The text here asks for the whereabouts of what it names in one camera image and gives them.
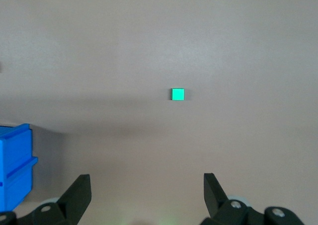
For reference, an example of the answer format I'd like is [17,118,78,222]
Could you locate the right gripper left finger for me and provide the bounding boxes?
[18,174,92,225]

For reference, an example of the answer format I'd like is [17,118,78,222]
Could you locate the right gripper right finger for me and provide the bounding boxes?
[201,172,305,225]

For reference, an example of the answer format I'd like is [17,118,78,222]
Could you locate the small green cube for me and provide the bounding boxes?
[170,87,186,101]

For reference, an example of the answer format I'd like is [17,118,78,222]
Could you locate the blue plastic storage bin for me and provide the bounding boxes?
[0,123,38,212]

